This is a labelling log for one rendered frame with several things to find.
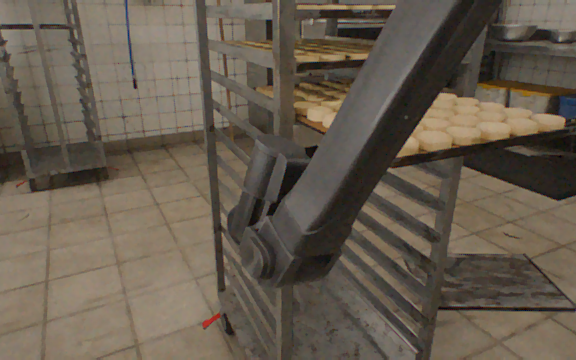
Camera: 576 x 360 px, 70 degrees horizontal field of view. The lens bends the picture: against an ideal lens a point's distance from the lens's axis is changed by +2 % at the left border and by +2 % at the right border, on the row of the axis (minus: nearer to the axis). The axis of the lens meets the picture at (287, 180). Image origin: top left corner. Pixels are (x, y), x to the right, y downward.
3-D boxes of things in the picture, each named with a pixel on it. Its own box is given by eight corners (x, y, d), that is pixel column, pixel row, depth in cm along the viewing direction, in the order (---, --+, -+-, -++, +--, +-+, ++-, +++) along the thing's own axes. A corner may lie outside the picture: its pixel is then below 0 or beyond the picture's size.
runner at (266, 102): (307, 123, 77) (307, 107, 76) (294, 124, 76) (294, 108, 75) (217, 78, 131) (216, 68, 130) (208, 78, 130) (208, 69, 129)
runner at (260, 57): (308, 74, 74) (308, 56, 73) (294, 75, 73) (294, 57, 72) (215, 48, 128) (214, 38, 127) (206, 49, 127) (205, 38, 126)
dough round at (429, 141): (413, 141, 64) (415, 129, 63) (447, 143, 63) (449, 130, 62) (416, 151, 59) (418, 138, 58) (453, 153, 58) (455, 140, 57)
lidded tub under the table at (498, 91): (466, 107, 426) (470, 82, 416) (498, 103, 445) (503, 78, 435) (498, 115, 394) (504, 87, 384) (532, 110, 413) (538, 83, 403)
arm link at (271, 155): (257, 288, 39) (323, 276, 45) (293, 183, 35) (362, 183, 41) (208, 221, 48) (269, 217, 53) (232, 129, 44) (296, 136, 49)
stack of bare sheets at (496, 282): (426, 309, 170) (427, 303, 169) (401, 256, 207) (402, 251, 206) (575, 312, 169) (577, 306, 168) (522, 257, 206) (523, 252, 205)
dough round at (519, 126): (496, 132, 68) (498, 120, 68) (509, 127, 71) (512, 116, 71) (529, 139, 65) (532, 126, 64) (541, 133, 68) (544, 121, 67)
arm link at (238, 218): (217, 240, 47) (260, 262, 45) (232, 188, 44) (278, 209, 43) (243, 219, 53) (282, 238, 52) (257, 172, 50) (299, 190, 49)
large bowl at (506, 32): (479, 41, 402) (482, 25, 396) (506, 39, 418) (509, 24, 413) (516, 43, 370) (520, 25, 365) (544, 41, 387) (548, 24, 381)
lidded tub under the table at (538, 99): (501, 115, 393) (507, 87, 383) (533, 110, 413) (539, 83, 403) (541, 124, 361) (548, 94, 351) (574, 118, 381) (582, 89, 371)
